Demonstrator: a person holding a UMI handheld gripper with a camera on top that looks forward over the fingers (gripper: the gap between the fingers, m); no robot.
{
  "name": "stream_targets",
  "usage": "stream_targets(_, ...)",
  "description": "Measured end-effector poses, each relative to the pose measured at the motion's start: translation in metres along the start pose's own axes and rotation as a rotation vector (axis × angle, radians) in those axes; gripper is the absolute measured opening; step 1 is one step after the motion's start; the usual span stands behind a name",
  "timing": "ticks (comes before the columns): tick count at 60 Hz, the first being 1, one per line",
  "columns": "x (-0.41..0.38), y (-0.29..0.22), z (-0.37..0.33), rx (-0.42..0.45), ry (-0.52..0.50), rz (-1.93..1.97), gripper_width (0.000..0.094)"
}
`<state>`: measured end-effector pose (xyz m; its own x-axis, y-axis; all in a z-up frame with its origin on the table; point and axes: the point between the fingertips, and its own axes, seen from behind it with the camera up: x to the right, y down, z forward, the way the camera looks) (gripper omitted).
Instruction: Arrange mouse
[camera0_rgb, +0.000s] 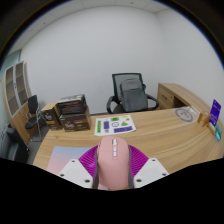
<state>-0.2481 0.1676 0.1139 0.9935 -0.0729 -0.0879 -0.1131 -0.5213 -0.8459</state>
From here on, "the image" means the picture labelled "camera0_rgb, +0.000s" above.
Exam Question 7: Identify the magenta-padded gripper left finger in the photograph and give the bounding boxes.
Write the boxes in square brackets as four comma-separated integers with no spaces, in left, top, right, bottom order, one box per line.
[56,145,101,189]

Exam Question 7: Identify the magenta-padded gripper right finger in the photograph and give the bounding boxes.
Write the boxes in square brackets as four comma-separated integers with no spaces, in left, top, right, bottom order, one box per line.
[128,144,170,189]

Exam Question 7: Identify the pink computer mouse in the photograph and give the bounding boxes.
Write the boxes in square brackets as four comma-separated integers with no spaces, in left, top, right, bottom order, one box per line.
[96,135,132,190]

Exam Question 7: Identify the pink and blue mouse pad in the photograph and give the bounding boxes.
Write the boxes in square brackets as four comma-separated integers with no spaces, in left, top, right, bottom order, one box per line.
[45,145,101,176]

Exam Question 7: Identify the wide dark brown coffee box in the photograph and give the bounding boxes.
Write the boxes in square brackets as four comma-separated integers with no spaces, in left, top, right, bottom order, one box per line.
[59,106,92,133]

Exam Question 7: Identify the white sheet with coloured stickers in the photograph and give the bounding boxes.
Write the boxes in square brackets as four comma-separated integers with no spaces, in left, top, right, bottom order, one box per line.
[94,114,137,137]

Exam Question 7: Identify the tall brown coffee box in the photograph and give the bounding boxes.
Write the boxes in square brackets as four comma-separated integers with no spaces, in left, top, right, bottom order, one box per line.
[41,101,63,131]

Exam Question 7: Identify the black leather seat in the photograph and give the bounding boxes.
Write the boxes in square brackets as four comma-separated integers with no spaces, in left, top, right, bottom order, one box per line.
[5,128,31,164]

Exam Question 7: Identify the black carton box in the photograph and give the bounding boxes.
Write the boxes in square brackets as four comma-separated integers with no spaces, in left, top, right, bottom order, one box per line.
[56,94,88,116]

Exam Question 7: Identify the green packet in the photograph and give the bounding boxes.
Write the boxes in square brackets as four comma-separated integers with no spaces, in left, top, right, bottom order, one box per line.
[214,123,224,143]

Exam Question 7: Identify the grey backpack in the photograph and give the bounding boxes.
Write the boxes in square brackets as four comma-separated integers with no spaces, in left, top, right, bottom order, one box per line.
[119,77,149,113]

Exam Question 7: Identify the wooden side desk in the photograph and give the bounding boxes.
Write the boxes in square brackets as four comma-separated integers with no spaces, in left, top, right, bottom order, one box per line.
[156,82,214,114]

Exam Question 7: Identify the purple hanging package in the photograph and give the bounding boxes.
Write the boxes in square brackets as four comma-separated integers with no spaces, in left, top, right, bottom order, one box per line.
[208,98,222,127]

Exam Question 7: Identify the black mesh office chair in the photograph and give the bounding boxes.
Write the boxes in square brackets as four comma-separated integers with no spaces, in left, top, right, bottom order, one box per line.
[105,72,160,115]

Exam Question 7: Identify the wooden shelf unit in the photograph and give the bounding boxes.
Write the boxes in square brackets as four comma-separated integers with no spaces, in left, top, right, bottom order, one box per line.
[2,60,43,146]

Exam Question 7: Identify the clear sheet with grey ring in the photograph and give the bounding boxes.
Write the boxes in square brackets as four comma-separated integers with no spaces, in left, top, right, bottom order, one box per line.
[174,105,201,123]

